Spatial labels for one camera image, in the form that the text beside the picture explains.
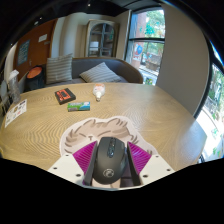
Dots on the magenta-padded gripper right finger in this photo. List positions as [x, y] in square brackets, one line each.
[153, 166]

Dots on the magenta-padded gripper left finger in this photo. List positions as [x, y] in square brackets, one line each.
[68, 166]

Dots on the black computer mouse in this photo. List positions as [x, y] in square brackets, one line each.
[110, 160]

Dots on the cat-shaped mouse pad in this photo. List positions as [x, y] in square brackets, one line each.
[100, 128]

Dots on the small green pack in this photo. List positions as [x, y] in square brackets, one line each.
[78, 106]

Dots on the black and red box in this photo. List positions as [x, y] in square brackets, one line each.
[65, 96]

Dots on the white sticker sheet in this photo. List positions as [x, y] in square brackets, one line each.
[16, 112]

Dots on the small white squeeze bottle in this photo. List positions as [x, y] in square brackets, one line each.
[99, 90]

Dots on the black and orange cushion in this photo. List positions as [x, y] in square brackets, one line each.
[36, 78]

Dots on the clear plastic cup with lid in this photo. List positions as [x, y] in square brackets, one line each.
[14, 88]

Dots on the square striped pillow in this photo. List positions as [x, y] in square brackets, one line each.
[59, 69]

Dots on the flat striped pillow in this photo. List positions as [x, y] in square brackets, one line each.
[100, 74]

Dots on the grey curved sofa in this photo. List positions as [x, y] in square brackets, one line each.
[128, 71]

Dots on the brown wooden door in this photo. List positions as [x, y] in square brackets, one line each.
[40, 53]

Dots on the black-framed window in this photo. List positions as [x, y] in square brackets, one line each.
[145, 46]

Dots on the blue poster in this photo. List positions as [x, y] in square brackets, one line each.
[23, 52]

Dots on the white paper sign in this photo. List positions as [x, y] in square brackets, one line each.
[42, 38]

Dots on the arched wooden glass cabinet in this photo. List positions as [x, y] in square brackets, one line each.
[101, 39]

